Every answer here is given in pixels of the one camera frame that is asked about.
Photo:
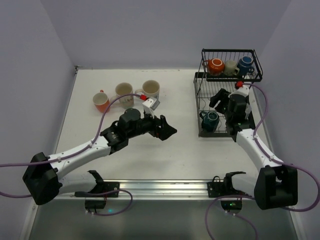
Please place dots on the black wire dish rack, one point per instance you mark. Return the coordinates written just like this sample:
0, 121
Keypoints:
206, 85

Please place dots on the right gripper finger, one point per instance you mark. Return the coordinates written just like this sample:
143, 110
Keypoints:
220, 95
222, 106

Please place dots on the tall floral white mug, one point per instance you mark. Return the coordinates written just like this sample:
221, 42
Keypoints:
150, 88

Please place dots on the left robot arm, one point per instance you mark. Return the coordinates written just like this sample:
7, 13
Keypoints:
49, 176

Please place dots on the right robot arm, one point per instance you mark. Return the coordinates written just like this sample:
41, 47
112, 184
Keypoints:
276, 185

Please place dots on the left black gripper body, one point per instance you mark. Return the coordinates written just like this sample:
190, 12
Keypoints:
158, 127

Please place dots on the beige mug upper shelf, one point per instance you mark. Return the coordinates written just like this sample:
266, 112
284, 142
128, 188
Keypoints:
231, 68

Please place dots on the blue mug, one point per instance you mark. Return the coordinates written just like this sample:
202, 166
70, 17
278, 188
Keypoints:
245, 66

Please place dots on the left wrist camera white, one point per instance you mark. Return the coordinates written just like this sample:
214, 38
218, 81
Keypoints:
150, 105

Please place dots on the salmon orange mug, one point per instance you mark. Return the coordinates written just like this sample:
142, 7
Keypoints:
101, 101

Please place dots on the aluminium mounting rail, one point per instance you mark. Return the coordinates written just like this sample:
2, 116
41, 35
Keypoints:
162, 188

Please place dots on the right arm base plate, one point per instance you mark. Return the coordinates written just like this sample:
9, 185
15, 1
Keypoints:
219, 187

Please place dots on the dark teal mug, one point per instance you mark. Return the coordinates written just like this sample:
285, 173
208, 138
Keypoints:
210, 120

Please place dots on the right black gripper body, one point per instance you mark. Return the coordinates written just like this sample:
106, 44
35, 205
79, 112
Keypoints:
222, 102

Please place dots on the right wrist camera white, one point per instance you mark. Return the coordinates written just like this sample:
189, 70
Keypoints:
241, 89

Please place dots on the cream floral mug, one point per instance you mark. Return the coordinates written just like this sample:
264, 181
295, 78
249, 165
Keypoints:
121, 89

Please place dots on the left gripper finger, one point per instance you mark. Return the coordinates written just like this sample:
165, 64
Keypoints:
163, 121
165, 132

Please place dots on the orange round mug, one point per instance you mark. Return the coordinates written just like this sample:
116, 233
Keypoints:
214, 66

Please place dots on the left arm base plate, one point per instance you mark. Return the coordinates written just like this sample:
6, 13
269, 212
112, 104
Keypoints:
102, 190

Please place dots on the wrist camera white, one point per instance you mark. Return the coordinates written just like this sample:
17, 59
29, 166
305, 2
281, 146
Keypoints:
241, 89
150, 105

